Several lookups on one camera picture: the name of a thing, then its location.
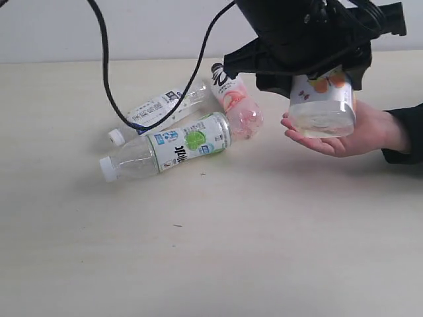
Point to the clear bottle blue white label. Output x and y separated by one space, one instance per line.
156 108

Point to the clear bottle lime green label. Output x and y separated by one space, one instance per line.
153 153

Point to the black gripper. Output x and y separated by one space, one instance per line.
311 37

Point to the black sleeved forearm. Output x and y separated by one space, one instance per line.
404 144

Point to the pink peach drink bottle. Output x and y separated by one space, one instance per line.
244 115

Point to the person's open bare hand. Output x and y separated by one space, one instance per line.
372 128

